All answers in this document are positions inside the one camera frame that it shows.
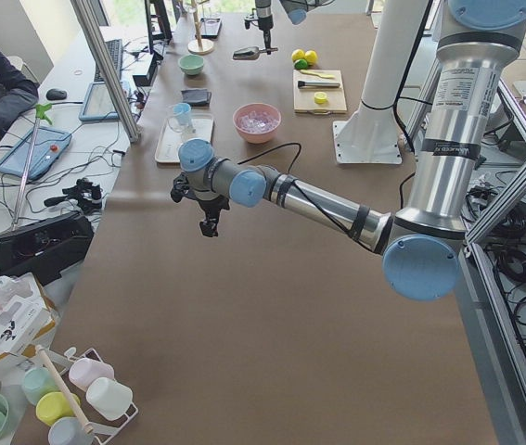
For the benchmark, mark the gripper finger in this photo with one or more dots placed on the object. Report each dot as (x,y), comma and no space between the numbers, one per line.
(267,39)
(208,228)

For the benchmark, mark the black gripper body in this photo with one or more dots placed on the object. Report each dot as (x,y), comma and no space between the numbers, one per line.
(263,22)
(211,206)

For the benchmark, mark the steel ice scoop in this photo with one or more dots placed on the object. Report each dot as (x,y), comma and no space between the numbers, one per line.
(251,53)

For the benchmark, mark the pink bowl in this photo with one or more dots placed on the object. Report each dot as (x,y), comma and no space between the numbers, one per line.
(256,138)

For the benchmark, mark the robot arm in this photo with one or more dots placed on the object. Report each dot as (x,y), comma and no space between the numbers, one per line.
(419,244)
(297,10)

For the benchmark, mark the wooden cup tree stand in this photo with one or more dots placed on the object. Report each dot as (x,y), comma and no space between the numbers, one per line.
(198,45)

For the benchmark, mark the pile of clear ice cubes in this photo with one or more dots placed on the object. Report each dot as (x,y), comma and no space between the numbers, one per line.
(257,122)

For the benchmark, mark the light blue cup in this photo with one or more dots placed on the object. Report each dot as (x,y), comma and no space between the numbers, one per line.
(181,117)

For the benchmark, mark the pink plastic cup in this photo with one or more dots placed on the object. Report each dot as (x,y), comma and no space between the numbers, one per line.
(85,371)

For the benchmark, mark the white plastic cup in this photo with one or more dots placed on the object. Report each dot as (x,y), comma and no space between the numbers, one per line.
(109,397)

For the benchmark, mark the white cup rack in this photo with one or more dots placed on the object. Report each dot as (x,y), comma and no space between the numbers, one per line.
(91,421)

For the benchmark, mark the green plastic cup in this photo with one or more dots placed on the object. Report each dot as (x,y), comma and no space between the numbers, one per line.
(36,383)

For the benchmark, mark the yellow plastic cup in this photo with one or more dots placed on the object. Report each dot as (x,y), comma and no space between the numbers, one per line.
(52,407)

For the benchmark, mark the grey plastic cup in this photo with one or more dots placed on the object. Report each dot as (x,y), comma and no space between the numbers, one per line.
(68,431)

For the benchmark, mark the whole lemon upper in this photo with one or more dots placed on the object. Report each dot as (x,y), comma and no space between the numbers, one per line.
(297,54)

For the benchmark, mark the whole lemon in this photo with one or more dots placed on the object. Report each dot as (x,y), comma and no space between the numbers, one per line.
(311,57)
(297,54)

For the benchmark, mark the green lime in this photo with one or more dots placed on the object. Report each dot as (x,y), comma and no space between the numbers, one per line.
(301,64)

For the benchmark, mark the whole lemon lower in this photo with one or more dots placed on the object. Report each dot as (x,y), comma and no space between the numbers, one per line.
(311,57)

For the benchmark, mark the black glass tray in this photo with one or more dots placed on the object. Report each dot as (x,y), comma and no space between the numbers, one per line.
(210,27)

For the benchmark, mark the steel muddler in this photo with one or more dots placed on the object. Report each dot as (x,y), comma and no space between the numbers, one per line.
(317,85)

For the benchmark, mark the cream rabbit tray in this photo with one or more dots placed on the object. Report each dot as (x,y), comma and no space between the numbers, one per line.
(203,125)

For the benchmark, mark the clear wine glass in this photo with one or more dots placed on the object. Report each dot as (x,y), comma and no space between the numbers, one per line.
(173,138)

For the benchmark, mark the yellow plastic knife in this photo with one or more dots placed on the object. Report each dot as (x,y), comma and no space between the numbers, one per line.
(318,74)

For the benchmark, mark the bamboo cutting board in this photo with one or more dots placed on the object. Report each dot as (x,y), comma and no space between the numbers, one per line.
(303,99)

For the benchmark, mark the green bowl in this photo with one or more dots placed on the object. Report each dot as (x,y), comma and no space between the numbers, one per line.
(191,64)

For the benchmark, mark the half lemon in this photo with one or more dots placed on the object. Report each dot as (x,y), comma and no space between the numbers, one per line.
(320,97)

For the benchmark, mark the grey folded cloth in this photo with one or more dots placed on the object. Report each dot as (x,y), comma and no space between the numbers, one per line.
(197,97)

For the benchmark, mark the blue teach pendant far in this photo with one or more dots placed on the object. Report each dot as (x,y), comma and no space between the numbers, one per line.
(97,105)

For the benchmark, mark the blue teach pendant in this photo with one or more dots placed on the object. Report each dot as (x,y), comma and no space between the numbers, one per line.
(49,145)
(97,105)

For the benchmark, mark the black tool bag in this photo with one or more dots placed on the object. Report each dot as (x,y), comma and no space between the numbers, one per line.
(46,248)

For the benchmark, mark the blue teach pendant near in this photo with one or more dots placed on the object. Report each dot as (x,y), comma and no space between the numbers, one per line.
(49,145)

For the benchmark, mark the black computer mouse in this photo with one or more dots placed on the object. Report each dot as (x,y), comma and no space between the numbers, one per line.
(56,94)

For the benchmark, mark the grabber stick green tip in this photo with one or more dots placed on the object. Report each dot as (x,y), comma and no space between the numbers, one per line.
(40,115)

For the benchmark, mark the cardboard product box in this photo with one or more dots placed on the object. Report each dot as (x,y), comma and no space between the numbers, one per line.
(27,317)

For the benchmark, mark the aluminium frame post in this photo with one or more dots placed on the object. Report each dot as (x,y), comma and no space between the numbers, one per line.
(94,38)

